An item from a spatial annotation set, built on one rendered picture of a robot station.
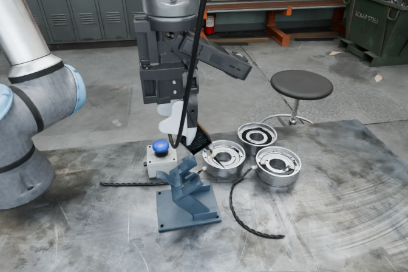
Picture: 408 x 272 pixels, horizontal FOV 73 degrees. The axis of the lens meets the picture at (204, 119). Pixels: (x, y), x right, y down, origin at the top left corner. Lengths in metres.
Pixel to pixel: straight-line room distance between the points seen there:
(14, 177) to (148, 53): 0.42
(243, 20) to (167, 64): 4.19
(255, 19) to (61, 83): 4.10
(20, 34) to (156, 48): 0.37
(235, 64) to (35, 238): 0.50
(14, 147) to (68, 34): 3.42
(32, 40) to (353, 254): 0.76
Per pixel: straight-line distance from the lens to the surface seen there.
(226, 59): 0.40
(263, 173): 0.66
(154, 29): 0.38
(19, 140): 0.68
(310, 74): 1.70
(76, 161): 0.79
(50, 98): 0.69
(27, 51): 0.70
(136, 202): 0.65
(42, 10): 4.04
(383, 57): 3.81
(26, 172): 0.71
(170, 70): 0.39
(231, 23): 4.53
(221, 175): 0.66
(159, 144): 0.66
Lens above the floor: 1.29
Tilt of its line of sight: 34 degrees down
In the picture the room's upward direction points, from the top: straight up
